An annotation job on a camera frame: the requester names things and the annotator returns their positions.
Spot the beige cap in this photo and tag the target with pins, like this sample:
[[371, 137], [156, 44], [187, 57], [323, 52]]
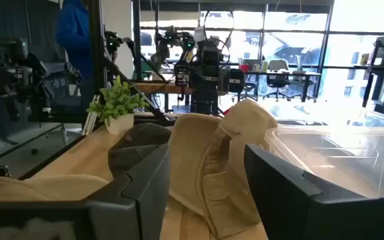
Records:
[[45, 188], [192, 160]]

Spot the dark grey cap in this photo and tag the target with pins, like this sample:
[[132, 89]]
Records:
[[138, 146]]

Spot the green plant in white pot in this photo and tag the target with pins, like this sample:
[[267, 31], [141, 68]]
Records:
[[118, 103]]

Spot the clear plastic bin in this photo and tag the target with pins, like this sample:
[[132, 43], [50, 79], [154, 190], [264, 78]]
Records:
[[338, 160], [375, 120]]

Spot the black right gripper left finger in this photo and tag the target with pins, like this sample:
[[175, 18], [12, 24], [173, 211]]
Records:
[[135, 206]]

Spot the person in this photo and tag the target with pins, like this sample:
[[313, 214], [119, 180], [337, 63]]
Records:
[[75, 40]]

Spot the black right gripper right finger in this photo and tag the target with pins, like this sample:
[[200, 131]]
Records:
[[298, 213]]

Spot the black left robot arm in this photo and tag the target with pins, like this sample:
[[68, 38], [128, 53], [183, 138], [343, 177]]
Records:
[[205, 96]]

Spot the black background robot station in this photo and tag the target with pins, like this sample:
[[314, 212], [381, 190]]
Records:
[[18, 80]]

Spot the grey office chair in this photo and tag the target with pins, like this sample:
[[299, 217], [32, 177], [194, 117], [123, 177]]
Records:
[[277, 75]]

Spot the black office desk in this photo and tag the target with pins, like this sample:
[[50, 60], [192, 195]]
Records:
[[288, 74]]

